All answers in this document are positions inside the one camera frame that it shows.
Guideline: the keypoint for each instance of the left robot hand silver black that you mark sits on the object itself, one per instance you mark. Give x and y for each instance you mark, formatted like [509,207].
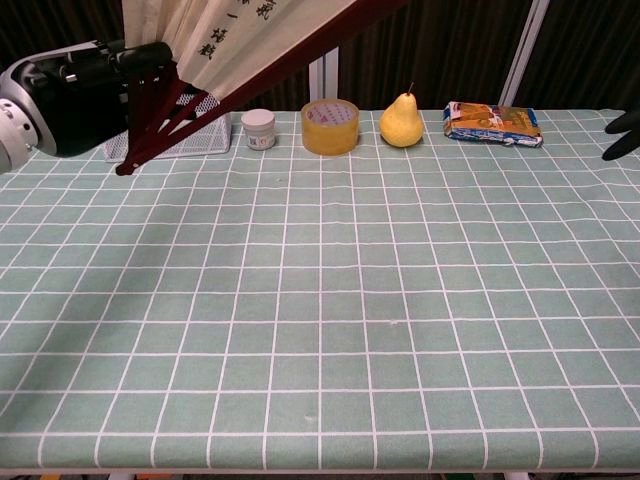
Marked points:
[75,110]

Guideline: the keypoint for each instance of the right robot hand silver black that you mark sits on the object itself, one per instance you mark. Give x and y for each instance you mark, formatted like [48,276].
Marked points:
[630,125]

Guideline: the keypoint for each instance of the paper folding fan red ribs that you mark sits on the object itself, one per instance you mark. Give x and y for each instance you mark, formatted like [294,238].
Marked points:
[240,45]

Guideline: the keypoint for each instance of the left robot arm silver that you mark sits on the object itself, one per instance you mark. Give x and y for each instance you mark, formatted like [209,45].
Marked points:
[12,135]

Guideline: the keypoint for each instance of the orange blue snack packet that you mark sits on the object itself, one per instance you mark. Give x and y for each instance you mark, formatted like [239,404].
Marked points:
[490,125]

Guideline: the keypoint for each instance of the small white jar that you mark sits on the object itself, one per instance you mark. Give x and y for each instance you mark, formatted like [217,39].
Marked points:
[258,129]

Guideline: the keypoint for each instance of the yellow pear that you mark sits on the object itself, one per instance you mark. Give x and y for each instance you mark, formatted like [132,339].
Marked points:
[401,125]

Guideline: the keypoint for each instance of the yellow packing tape roll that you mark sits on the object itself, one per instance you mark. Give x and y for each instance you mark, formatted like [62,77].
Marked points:
[330,137]

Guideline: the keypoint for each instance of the green white checked tablecloth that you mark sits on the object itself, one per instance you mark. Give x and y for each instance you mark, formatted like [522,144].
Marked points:
[350,300]

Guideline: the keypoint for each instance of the white partition post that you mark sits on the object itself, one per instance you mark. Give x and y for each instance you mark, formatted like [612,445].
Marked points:
[522,50]
[324,85]

